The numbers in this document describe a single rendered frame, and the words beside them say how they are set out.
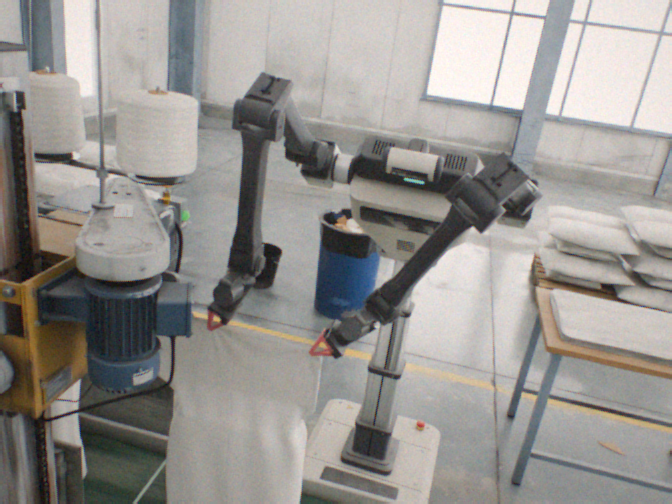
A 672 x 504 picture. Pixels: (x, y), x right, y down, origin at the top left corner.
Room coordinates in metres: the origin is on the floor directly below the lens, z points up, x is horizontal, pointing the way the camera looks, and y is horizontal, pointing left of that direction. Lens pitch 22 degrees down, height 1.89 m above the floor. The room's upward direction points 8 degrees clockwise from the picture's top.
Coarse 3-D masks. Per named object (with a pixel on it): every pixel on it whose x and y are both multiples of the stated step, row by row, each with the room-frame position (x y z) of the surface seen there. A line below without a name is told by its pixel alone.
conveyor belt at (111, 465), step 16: (80, 432) 1.66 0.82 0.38; (96, 448) 1.59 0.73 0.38; (112, 448) 1.60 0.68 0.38; (128, 448) 1.61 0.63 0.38; (144, 448) 1.62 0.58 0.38; (96, 464) 1.52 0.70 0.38; (112, 464) 1.53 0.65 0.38; (128, 464) 1.54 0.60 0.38; (144, 464) 1.55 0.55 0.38; (160, 464) 1.56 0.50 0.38; (96, 480) 1.45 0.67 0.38; (112, 480) 1.46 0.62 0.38; (128, 480) 1.47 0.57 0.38; (144, 480) 1.48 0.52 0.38; (160, 480) 1.49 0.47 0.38; (96, 496) 1.39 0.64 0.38; (112, 496) 1.40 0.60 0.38; (128, 496) 1.41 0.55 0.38; (144, 496) 1.41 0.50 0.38; (160, 496) 1.42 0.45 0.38; (304, 496) 1.51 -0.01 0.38
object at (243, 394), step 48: (192, 336) 1.38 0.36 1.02; (240, 336) 1.35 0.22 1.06; (192, 384) 1.37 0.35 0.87; (240, 384) 1.35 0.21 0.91; (288, 384) 1.33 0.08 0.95; (192, 432) 1.30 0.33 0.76; (240, 432) 1.28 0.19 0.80; (288, 432) 1.28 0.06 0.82; (192, 480) 1.28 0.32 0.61; (240, 480) 1.26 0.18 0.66; (288, 480) 1.26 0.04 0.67
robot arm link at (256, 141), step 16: (240, 128) 1.29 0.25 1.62; (256, 128) 1.30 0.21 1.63; (272, 128) 1.26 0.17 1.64; (256, 144) 1.27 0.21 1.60; (256, 160) 1.28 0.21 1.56; (240, 176) 1.30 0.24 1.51; (256, 176) 1.29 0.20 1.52; (240, 192) 1.31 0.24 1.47; (256, 192) 1.30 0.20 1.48; (240, 208) 1.31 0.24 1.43; (256, 208) 1.31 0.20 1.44; (240, 224) 1.32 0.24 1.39; (256, 224) 1.33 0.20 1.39; (240, 240) 1.32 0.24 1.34; (256, 240) 1.33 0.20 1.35; (240, 256) 1.34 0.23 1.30; (256, 256) 1.34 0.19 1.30
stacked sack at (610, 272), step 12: (540, 252) 4.44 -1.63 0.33; (552, 252) 4.36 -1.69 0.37; (564, 252) 4.36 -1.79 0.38; (552, 264) 4.15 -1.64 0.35; (564, 264) 4.15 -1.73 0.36; (576, 264) 4.15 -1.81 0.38; (588, 264) 4.16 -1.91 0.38; (600, 264) 4.20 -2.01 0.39; (612, 264) 4.24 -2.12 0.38; (576, 276) 4.10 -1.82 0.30; (588, 276) 4.08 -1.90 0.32; (600, 276) 4.07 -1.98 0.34; (612, 276) 4.07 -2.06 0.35; (624, 276) 4.09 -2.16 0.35
